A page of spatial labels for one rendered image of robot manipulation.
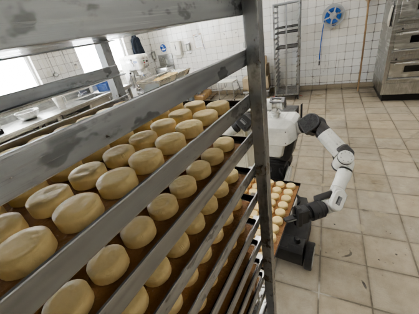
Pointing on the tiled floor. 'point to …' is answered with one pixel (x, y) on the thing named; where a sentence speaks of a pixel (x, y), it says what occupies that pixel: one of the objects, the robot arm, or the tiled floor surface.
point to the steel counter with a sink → (45, 112)
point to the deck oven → (398, 53)
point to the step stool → (229, 86)
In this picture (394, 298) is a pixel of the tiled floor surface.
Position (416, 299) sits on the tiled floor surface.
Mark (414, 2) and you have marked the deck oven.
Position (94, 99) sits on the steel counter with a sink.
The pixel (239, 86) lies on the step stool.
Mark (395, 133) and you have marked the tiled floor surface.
